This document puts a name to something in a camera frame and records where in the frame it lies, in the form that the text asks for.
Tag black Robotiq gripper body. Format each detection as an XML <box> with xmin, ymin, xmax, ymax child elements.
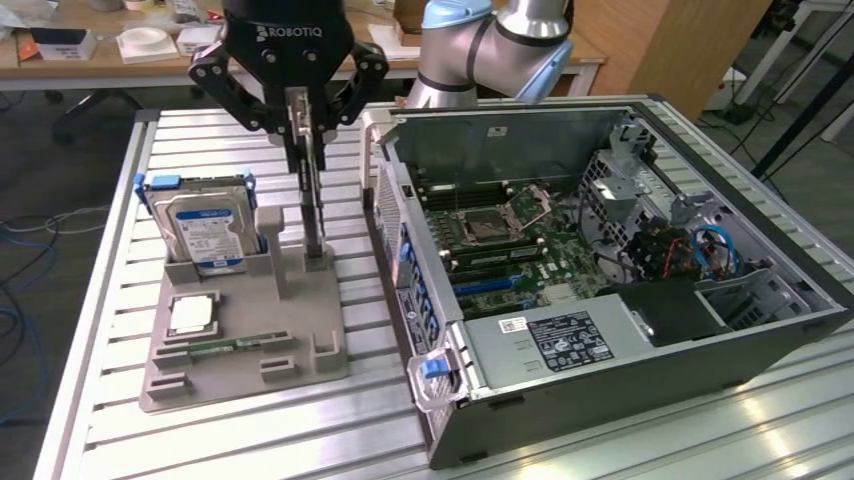
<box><xmin>221</xmin><ymin>0</ymin><xmax>356</xmax><ymax>99</ymax></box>

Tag green expansion card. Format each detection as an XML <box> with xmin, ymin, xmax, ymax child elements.
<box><xmin>284</xmin><ymin>87</ymin><xmax>332</xmax><ymax>266</ymax></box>

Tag white flat paper box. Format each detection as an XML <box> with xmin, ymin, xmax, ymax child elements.
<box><xmin>368</xmin><ymin>22</ymin><xmax>425</xmax><ymax>62</ymax></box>

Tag small white labelled box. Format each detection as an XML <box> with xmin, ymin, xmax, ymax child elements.
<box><xmin>175</xmin><ymin>25</ymin><xmax>225</xmax><ymax>57</ymax></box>

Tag white box with round dish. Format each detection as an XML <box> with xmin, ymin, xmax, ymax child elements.
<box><xmin>116</xmin><ymin>28</ymin><xmax>181</xmax><ymax>65</ymax></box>

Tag wooden desk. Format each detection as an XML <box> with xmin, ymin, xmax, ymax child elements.
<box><xmin>0</xmin><ymin>0</ymin><xmax>608</xmax><ymax>94</ymax></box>

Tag black office chair base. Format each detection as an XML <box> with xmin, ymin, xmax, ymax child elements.
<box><xmin>49</xmin><ymin>89</ymin><xmax>145</xmax><ymax>146</ymax></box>

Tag white box with black top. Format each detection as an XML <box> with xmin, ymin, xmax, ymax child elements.
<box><xmin>29</xmin><ymin>28</ymin><xmax>98</xmax><ymax>62</ymax></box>

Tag hard disk in blue caddy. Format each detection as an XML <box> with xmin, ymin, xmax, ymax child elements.
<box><xmin>132</xmin><ymin>169</ymin><xmax>260</xmax><ymax>277</ymax></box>

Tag CPU socket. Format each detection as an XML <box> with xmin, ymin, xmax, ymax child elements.
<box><xmin>459</xmin><ymin>204</ymin><xmax>519</xmax><ymax>249</ymax></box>

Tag open metal socket cover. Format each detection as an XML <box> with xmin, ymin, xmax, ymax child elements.
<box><xmin>503</xmin><ymin>182</ymin><xmax>559</xmax><ymax>226</ymax></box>

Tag installed dark RAM stick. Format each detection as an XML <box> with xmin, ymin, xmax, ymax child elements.
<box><xmin>452</xmin><ymin>243</ymin><xmax>543</xmax><ymax>269</ymax></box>

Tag grey plastic parts rack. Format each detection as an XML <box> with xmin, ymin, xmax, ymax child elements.
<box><xmin>137</xmin><ymin>204</ymin><xmax>352</xmax><ymax>415</ymax></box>

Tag silver CPU chip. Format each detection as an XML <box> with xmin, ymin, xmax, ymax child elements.
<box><xmin>167</xmin><ymin>297</ymin><xmax>216</xmax><ymax>334</ymax></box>

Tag silver metal drive cage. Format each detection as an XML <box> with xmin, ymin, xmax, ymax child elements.
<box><xmin>579</xmin><ymin>147</ymin><xmax>663</xmax><ymax>251</ymax></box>

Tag blue expansion slot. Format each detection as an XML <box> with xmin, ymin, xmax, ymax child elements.
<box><xmin>452</xmin><ymin>277</ymin><xmax>528</xmax><ymax>297</ymax></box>

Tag green motherboard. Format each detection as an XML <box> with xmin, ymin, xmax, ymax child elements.
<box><xmin>409</xmin><ymin>164</ymin><xmax>612</xmax><ymax>321</ymax></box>

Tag green RAM stick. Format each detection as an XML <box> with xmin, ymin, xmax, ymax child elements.
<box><xmin>188</xmin><ymin>333</ymin><xmax>289</xmax><ymax>357</ymax></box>

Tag wooden cabinet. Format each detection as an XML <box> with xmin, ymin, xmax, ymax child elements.
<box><xmin>626</xmin><ymin>0</ymin><xmax>775</xmax><ymax>121</ymax></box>

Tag white box with red dot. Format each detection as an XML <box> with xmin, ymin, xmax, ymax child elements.
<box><xmin>706</xmin><ymin>67</ymin><xmax>752</xmax><ymax>114</ymax></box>

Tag grey power supply with label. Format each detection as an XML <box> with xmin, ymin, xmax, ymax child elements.
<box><xmin>463</xmin><ymin>294</ymin><xmax>659</xmax><ymax>391</ymax></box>

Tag black plastic shroud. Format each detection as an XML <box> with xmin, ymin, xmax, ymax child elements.
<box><xmin>616</xmin><ymin>279</ymin><xmax>732</xmax><ymax>349</ymax></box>

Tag black slanted stand pole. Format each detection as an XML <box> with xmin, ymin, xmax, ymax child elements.
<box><xmin>750</xmin><ymin>19</ymin><xmax>854</xmax><ymax>181</ymax></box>

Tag white table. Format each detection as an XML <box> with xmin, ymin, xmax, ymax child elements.
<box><xmin>732</xmin><ymin>0</ymin><xmax>854</xmax><ymax>144</ymax></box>

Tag open dark grey PC case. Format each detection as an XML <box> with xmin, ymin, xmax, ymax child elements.
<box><xmin>359</xmin><ymin>94</ymin><xmax>854</xmax><ymax>471</ymax></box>

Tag silver disk bay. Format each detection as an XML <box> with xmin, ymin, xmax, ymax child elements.
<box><xmin>692</xmin><ymin>267</ymin><xmax>819</xmax><ymax>334</ymax></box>

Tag white floor cable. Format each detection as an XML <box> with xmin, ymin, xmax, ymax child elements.
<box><xmin>0</xmin><ymin>204</ymin><xmax>108</xmax><ymax>236</ymax></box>

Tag blue floor cable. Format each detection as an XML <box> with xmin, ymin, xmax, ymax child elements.
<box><xmin>0</xmin><ymin>219</ymin><xmax>62</xmax><ymax>426</ymax></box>

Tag black and red wire bundle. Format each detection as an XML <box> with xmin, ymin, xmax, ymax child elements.
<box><xmin>630</xmin><ymin>227</ymin><xmax>702</xmax><ymax>281</ymax></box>

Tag blue wire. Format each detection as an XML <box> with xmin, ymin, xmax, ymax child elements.
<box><xmin>690</xmin><ymin>224</ymin><xmax>739</xmax><ymax>276</ymax></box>

